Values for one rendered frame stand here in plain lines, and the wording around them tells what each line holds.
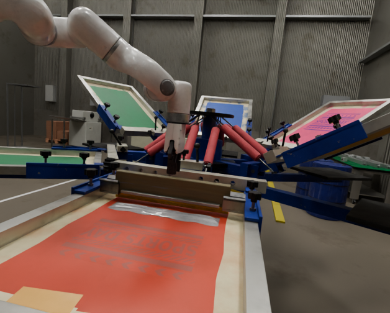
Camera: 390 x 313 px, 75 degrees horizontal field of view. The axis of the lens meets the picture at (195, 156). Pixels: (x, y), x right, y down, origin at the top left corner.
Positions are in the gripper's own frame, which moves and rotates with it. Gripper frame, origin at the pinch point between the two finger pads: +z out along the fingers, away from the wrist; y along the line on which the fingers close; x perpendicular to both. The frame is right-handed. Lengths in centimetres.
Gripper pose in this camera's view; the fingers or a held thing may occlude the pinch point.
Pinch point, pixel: (173, 167)
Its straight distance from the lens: 87.4
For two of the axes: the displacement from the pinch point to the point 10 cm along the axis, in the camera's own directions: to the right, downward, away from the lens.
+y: -1.8, 1.2, -9.8
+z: -0.9, 9.9, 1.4
